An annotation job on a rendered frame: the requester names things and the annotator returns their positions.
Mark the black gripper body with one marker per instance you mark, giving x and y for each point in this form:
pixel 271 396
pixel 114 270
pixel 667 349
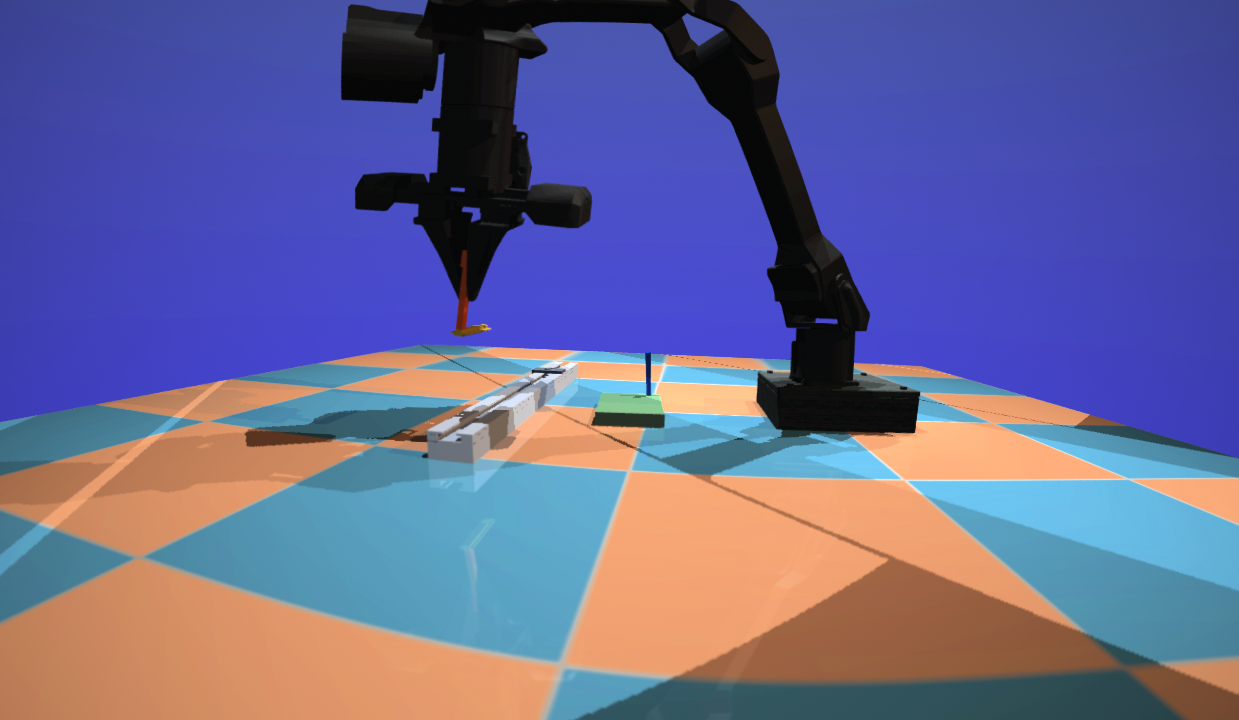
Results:
pixel 474 153

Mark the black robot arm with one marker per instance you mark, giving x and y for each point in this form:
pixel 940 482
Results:
pixel 390 56

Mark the aluminum rail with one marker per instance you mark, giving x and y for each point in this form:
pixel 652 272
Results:
pixel 470 434

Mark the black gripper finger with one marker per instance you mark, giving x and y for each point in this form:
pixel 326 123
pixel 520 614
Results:
pixel 449 237
pixel 482 242

